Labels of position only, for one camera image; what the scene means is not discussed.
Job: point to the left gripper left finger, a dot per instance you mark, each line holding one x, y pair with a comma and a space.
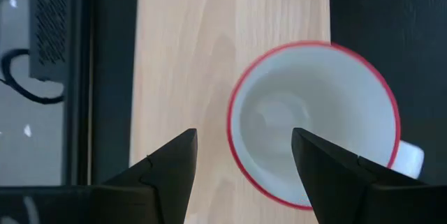
171, 175

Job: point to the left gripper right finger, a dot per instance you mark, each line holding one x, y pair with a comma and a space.
342, 189

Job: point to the grey patterned white mug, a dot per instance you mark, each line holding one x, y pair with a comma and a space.
314, 95

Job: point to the black computer tower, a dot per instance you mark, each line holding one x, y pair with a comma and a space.
49, 25

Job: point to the black table frame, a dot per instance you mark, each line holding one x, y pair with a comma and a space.
78, 77

